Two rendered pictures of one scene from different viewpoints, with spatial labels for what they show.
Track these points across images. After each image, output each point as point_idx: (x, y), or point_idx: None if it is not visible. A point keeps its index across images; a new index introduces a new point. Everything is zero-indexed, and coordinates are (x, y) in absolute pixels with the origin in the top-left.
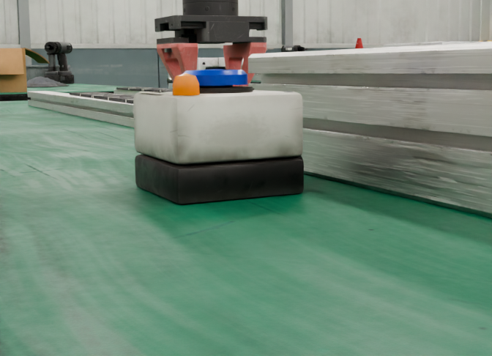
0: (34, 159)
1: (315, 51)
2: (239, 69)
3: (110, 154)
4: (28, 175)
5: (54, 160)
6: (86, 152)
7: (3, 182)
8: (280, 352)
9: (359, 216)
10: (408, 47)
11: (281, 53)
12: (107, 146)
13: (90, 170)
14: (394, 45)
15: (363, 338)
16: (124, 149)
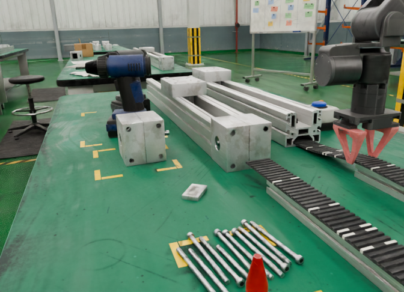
0: (403, 148)
1: (298, 102)
2: (352, 143)
3: (380, 152)
4: (377, 136)
5: (394, 147)
6: (396, 155)
7: (376, 132)
8: None
9: None
10: (278, 96)
11: (309, 106)
12: (403, 164)
13: (364, 138)
14: (266, 120)
15: None
16: (386, 159)
